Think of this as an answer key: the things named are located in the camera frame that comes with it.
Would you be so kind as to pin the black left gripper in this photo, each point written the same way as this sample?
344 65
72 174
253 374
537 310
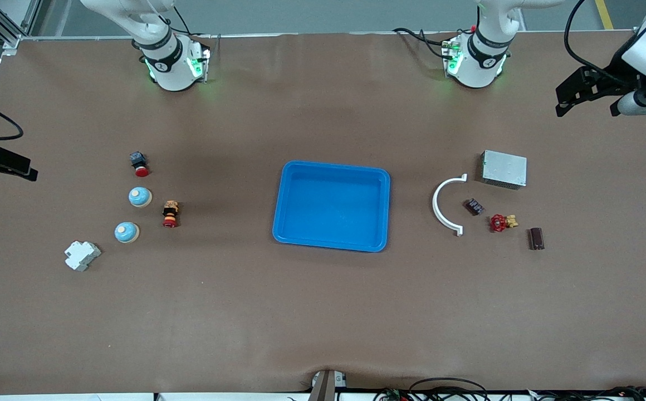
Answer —
611 77

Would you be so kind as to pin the light blue call bell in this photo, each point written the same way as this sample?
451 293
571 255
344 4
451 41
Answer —
140 197
127 233

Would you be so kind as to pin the plain brown capacitor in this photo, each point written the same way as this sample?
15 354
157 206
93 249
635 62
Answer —
536 238

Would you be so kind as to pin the printed dark capacitor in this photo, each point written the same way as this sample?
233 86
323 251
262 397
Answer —
474 207

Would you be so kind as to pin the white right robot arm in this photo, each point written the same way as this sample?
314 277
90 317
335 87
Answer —
170 67

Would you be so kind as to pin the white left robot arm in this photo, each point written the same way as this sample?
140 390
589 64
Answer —
484 55

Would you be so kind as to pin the grey metal power supply box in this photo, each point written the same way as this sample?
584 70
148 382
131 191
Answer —
504 169

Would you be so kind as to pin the white circuit breaker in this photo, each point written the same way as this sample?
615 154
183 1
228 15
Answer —
82 256

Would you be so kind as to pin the black red push button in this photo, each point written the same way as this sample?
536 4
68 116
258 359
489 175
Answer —
139 164

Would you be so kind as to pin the red brass valve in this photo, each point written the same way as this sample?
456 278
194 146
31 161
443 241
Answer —
498 223

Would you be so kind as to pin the red orange emergency button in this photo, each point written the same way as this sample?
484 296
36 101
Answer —
170 214

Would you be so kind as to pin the white curved pipe clip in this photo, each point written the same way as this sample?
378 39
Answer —
434 204

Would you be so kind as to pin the blue plastic tray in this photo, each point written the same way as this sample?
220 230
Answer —
331 206

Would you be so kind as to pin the aluminium frame profile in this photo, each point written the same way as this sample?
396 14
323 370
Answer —
11 45

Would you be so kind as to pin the grey metal bracket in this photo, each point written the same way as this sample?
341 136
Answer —
326 385

